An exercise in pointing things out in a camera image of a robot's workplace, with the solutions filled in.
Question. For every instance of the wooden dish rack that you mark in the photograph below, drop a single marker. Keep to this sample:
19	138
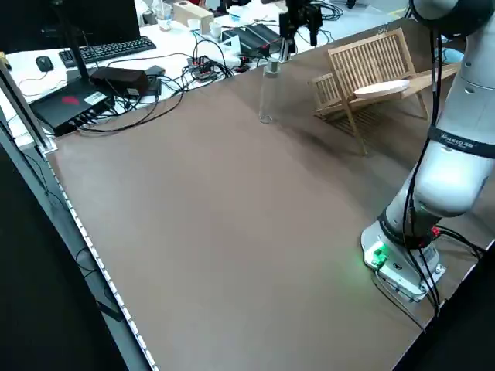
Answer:
371	58

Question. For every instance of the black keyboard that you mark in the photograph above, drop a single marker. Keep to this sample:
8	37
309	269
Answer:
112	48

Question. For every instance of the black box red logo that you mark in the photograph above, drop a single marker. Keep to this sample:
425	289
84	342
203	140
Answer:
69	106

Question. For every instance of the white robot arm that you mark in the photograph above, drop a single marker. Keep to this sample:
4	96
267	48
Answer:
448	181

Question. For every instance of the black ribbed device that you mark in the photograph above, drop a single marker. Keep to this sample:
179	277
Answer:
257	36

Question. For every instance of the usb hub with plugs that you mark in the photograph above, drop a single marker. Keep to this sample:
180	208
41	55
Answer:
202	67

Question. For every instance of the pale plate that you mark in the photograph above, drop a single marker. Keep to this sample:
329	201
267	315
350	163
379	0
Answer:
381	89

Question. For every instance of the clear bottle grey cap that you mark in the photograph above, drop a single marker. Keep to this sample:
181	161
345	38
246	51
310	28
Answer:
269	89

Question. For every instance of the black camera on mount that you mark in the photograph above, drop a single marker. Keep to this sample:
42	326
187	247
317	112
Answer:
303	17

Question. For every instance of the aluminium camera post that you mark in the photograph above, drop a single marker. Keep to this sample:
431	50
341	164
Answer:
287	42

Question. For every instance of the long wooden box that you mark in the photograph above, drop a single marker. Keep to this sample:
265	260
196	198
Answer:
193	13

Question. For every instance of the white cup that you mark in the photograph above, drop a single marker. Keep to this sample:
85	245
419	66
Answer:
216	29

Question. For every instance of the black monitor stand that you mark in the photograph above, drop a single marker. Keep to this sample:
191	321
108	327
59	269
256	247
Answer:
77	58

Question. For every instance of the black monitor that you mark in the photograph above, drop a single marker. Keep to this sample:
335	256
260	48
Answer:
96	19

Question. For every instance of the aluminium frame bar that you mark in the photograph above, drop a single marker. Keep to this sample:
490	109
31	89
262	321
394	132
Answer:
27	112

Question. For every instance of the black computer mouse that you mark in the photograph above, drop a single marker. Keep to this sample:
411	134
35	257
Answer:
43	63

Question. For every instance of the black power brick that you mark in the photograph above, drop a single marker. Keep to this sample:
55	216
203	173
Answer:
120	79

